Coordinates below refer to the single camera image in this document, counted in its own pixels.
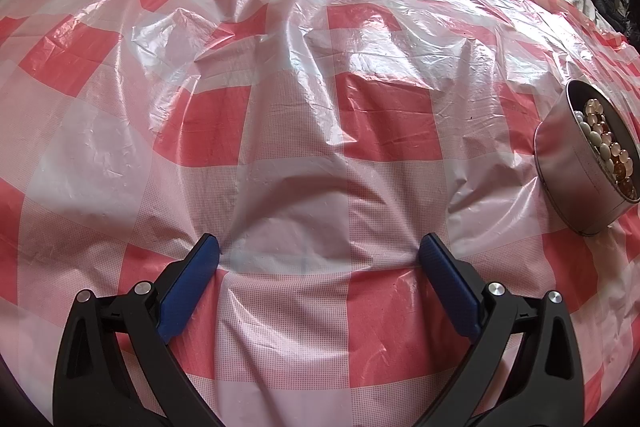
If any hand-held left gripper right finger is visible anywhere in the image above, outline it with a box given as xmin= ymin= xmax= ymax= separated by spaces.
xmin=419 ymin=233 xmax=586 ymax=427

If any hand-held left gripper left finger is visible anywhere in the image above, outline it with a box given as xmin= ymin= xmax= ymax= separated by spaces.
xmin=52 ymin=233 xmax=222 ymax=427

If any round metal tin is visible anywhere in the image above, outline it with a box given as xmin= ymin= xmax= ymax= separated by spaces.
xmin=534 ymin=79 xmax=640 ymax=238

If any amber bead bracelet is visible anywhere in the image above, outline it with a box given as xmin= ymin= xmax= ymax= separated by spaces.
xmin=597 ymin=119 xmax=640 ymax=200

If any pink crystal bead bracelet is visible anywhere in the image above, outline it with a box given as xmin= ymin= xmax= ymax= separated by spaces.
xmin=582 ymin=98 xmax=632 ymax=165

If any red white checked plastic sheet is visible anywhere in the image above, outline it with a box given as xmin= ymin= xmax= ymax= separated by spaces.
xmin=0 ymin=0 xmax=640 ymax=427

